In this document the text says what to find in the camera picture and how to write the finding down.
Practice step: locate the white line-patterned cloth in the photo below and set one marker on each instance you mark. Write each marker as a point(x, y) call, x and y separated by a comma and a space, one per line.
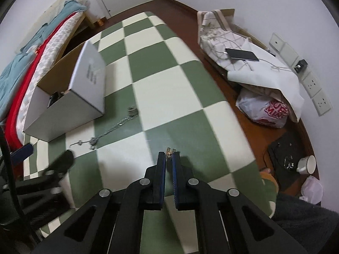
point(217, 37)

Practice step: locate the bed with red sheet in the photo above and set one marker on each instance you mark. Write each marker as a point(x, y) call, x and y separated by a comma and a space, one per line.
point(29, 84)

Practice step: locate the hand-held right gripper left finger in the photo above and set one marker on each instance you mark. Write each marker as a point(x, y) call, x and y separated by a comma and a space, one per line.
point(160, 180)

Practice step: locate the white wall plate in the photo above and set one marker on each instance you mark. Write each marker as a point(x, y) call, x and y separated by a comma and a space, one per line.
point(277, 42)
point(290, 54)

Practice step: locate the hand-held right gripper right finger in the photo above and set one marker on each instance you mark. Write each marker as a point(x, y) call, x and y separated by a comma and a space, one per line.
point(176, 182)

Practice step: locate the white cloth pile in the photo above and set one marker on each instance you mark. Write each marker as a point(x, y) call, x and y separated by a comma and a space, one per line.
point(272, 84)

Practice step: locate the cardboard box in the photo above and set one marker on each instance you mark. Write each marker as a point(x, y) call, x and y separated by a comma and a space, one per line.
point(87, 84)

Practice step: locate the black charger plug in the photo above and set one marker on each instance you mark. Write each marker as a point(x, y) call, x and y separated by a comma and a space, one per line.
point(301, 65)

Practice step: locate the black bag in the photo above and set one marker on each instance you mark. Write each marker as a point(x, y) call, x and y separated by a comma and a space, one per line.
point(280, 148)

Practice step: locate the light blue pillow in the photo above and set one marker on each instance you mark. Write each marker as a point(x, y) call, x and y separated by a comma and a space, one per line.
point(75, 5)

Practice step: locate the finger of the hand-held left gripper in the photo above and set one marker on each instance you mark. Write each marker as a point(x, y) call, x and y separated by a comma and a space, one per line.
point(22, 153)
point(62, 162)

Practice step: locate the small orange bottle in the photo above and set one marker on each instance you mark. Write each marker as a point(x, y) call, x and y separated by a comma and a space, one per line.
point(99, 22)

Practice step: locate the white cup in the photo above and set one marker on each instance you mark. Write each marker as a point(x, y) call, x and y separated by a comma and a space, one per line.
point(308, 164)

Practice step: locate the black smartphone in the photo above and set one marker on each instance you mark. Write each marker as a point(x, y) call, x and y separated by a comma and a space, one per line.
point(242, 54)

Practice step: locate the black wristband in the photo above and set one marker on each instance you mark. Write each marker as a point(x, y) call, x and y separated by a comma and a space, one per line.
point(54, 99)

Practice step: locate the light blue quilt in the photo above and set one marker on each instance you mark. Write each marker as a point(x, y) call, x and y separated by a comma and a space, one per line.
point(13, 84)

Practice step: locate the dark grey fuzzy rug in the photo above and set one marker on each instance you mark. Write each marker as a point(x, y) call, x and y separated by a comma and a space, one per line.
point(304, 225)

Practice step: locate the white red printed plastic bag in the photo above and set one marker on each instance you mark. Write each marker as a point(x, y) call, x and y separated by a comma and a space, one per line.
point(264, 111)

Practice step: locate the green white checked tablecloth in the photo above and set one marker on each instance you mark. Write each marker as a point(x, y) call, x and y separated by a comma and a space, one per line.
point(164, 98)

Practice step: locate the white wall socket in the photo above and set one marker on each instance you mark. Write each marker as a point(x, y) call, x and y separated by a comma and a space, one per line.
point(322, 103)
point(312, 83)

